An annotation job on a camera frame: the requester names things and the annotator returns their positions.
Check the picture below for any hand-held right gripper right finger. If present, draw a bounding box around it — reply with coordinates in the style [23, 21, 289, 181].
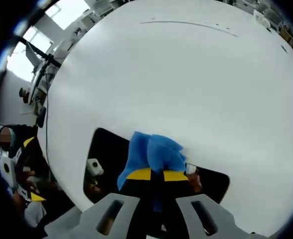
[162, 170, 237, 237]

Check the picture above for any blue cleaning cloth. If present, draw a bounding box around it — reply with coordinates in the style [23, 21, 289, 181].
[117, 130, 187, 213]

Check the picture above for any person's left hand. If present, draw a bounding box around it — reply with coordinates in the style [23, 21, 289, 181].
[18, 168, 38, 190]

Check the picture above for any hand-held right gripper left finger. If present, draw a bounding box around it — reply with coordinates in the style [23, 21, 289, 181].
[81, 167, 154, 239]

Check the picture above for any black cable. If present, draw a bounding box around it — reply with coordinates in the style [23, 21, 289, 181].
[43, 86, 50, 161]

